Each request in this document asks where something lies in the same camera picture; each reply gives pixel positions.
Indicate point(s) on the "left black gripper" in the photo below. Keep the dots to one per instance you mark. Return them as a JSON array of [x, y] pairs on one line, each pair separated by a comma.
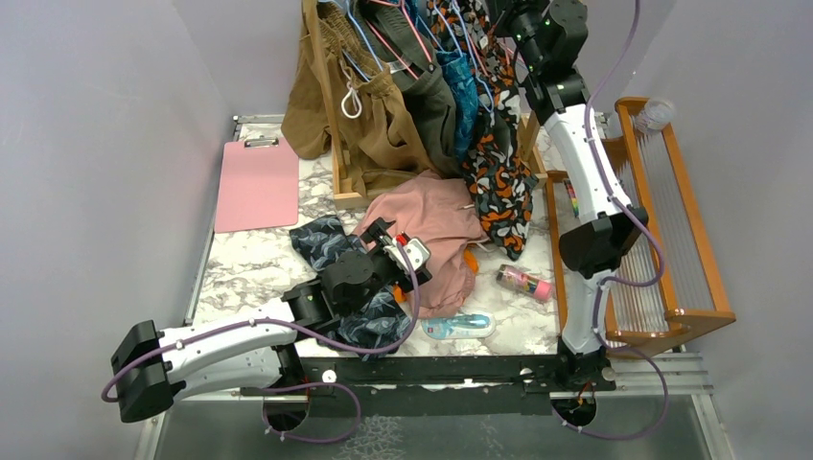
[[374, 236]]

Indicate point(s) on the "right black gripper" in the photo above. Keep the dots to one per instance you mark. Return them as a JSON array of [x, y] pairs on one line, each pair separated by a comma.
[[505, 9]]

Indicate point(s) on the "dark leaf print shorts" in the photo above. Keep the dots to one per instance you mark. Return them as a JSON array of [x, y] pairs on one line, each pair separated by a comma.
[[347, 302]]

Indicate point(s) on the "orange camouflage shorts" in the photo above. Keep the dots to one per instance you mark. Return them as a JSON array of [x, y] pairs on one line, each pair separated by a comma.
[[499, 181]]

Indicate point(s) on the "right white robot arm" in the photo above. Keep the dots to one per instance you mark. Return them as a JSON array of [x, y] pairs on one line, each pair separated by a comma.
[[548, 36]]

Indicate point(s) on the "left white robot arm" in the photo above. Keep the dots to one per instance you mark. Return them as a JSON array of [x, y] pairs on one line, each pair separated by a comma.
[[152, 369]]

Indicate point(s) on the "pink shorts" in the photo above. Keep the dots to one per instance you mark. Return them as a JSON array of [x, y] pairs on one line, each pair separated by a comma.
[[440, 213]]

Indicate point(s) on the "blue patterned hanging shorts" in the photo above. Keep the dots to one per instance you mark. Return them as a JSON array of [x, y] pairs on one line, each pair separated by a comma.
[[457, 74]]

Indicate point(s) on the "brown hanging shorts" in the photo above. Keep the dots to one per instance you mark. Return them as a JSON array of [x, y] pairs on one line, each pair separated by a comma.
[[340, 95]]

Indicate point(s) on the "dark green hanging shorts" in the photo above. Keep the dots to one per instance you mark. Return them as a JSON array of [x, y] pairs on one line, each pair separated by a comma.
[[428, 100]]

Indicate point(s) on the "wooden clothes rack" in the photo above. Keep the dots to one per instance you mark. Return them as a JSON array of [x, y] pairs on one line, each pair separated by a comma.
[[369, 89]]

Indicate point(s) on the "pink clipboard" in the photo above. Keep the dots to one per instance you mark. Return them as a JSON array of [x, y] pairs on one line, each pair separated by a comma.
[[259, 186]]

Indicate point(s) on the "clear blue plastic package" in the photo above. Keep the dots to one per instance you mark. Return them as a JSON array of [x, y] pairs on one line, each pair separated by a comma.
[[460, 326]]

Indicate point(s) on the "pink cylindrical bottle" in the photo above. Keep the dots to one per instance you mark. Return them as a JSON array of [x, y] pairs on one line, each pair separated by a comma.
[[514, 278]]

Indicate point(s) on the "set of coloured markers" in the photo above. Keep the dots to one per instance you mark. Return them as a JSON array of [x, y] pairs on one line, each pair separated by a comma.
[[572, 197]]

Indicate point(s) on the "wooden weaving loom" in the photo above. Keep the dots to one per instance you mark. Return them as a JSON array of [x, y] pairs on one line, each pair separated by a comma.
[[668, 289]]

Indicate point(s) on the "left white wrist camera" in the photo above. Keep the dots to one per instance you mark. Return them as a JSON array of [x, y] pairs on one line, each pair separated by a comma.
[[407, 252]]

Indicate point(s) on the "pink wire hanger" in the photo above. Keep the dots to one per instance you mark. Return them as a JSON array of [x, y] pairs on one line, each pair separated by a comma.
[[398, 27]]

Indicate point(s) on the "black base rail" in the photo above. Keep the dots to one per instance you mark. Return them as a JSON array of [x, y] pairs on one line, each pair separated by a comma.
[[414, 386]]

